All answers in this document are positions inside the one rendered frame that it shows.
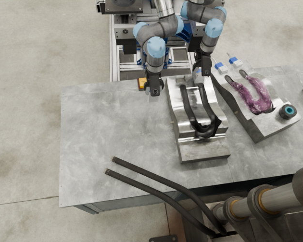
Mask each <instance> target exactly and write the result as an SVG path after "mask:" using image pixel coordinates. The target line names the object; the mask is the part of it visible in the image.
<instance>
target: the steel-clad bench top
mask: <svg viewBox="0 0 303 242"><path fill-rule="evenodd" d="M253 69H254V70H255V71H256V72H257V73H259V74H261V75H263V76H265V77H266V78H268V79H269V81H270V82H271V84H272V85H273V87H274V89H275V91H276V93H277V95H278V96H279V98H280V99H281V100H282V102H283V103H286V102H288V101H289V102H290V103H291V104H292V105H293V106H294V107H295V108H296V109H297V112H298V113H299V114H300V116H301V117H302V119H301V120H300V121H298V122H297V123H295V124H294V125H293V126H291V127H289V128H287V129H285V130H283V131H281V132H279V133H277V134H275V135H273V136H271V137H269V138H267V139H264V140H262V141H260V142H258V143H256V144H255V143H254V141H253V140H252V139H251V137H250V136H249V135H248V133H247V132H246V130H245V129H244V127H243V126H242V124H241V123H240V121H239V120H238V118H237V117H236V116H235V114H234V113H233V111H232V110H231V108H230V107H229V105H228V104H227V103H226V101H225V100H224V98H223V97H222V96H221V94H220V93H219V91H218V90H217V88H216V87H215V85H214V84H213V83H212V84H213V88H214V92H215V96H216V100H217V102H218V105H219V106H220V108H221V110H222V111H223V112H224V114H225V116H226V118H227V121H228V125H229V128H228V130H227V131H226V138H227V142H228V146H229V149H230V152H231V155H230V156H229V157H228V158H223V159H215V160H208V161H201V162H193V163H186V164H180V159H179V154H178V149H177V143H176V138H175V133H174V128H173V124H172V123H170V121H172V119H171V114H170V109H169V105H168V100H167V95H166V90H165V86H164V88H163V90H162V92H161V93H160V95H159V97H158V102H150V103H149V100H148V95H146V94H145V91H139V89H138V82H137V79H135V80H124V81H114V82H104V83H93V84H83V85H69V86H62V90H61V135H60V179H59V207H64V206H74V205H80V204H87V203H94V202H100V201H107V200H114V199H121V198H128V197H134V196H141V195H148V194H150V193H148V192H145V191H143V190H141V189H138V188H136V187H134V186H132V185H129V184H127V183H125V182H123V181H120V180H118V179H116V178H113V177H111V176H109V175H106V174H104V173H103V171H104V169H105V168H108V169H110V170H113V171H115V172H117V173H119V174H122V175H124V176H126V177H129V178H131V179H133V180H136V181H138V182H141V183H143V184H145V185H147V186H149V187H152V188H154V189H156V190H158V191H160V192H162V193H164V192H170V191H176V190H175V189H173V188H171V187H168V186H166V185H164V184H162V183H159V182H157V181H155V180H153V179H150V178H148V177H146V176H144V175H141V174H139V173H137V172H135V171H132V170H130V169H128V168H126V167H123V166H121V165H119V164H117V163H114V162H112V161H111V157H112V156H115V157H117V158H120V159H122V160H124V161H127V162H129V163H131V164H134V165H136V166H138V167H140V168H143V169H145V170H147V171H150V172H152V173H154V174H157V175H159V176H161V177H164V178H166V179H168V180H171V181H173V182H175V183H178V184H180V185H182V186H184V187H186V188H187V189H191V188H198V187H204V186H211V185H218V184H225V183H232V182H240V181H247V180H254V179H261V178H268V177H275V176H281V175H288V174H295V173H296V171H298V170H299V169H301V168H303V64H293V65H283V66H273V67H262V68H253ZM186 75H189V74H186ZM190 75H192V74H190ZM167 77H169V76H166V77H161V78H162V80H163V82H164V84H165V81H166V78H167ZM170 77H174V76H170ZM176 77H177V78H179V77H184V75H176Z"/></svg>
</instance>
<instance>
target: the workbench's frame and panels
mask: <svg viewBox="0 0 303 242"><path fill-rule="evenodd" d="M293 176H294V174H288V175H281V176H275V177H268V178H261V179H254V180H247V181H239V182H232V183H225V184H218V185H211V186H204V187H198V188H191V189H189V190H191V191H192V192H193V193H195V194H196V195H197V196H198V197H205V196H212V195H218V194H227V193H234V192H240V191H248V192H249V191H250V190H251V189H253V188H255V187H257V186H259V185H263V184H268V185H272V186H280V185H285V184H288V183H291V182H292V179H293ZM164 194H166V195H168V196H169V197H171V198H172V199H174V200H175V201H177V202H179V201H180V200H186V199H190V198H189V197H188V196H186V195H185V194H183V193H181V192H179V191H170V192H164ZM159 203H166V202H165V201H164V200H162V199H160V198H158V197H156V196H154V195H152V194H148V195H141V196H134V197H128V198H121V199H114V200H107V201H100V202H94V203H87V204H80V205H74V207H76V208H78V209H81V210H83V211H86V212H88V213H90V214H93V215H95V214H99V212H104V211H111V210H118V209H124V208H131V207H138V206H146V205H153V204H159ZM64 207H66V206H64ZM64 207H61V208H64ZM67 207H70V206H67Z"/></svg>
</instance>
